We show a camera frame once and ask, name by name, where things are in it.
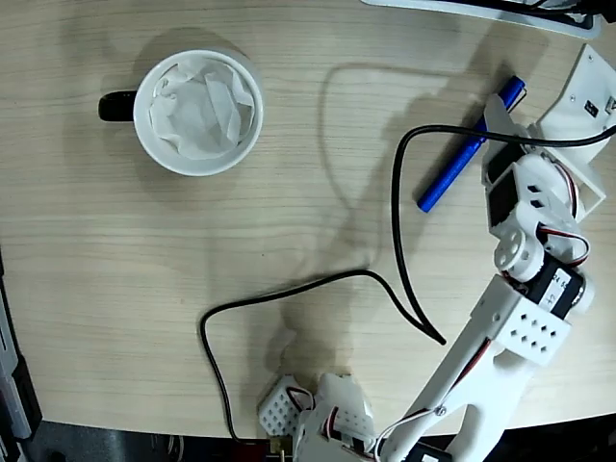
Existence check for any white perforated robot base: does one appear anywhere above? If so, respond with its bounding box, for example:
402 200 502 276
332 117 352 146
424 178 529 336
257 373 317 437

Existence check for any blue pen with metal clip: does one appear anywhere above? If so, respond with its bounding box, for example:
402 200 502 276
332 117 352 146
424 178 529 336
415 75 527 214

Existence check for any black camera cable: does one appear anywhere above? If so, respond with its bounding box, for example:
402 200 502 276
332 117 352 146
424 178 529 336
199 123 616 442

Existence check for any white mug with black handle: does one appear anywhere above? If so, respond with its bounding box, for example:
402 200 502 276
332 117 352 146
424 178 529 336
97 47 266 178

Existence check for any crumpled white paper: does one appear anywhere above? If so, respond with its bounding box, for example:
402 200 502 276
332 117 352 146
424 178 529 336
147 56 256 161

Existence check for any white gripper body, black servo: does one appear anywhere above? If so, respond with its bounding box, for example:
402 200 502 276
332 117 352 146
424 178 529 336
480 137 564 189

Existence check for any white flat device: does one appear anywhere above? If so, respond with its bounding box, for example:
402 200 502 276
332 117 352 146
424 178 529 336
360 0 603 40

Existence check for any red table clamp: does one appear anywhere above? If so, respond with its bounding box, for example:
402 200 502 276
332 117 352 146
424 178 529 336
233 435 293 462

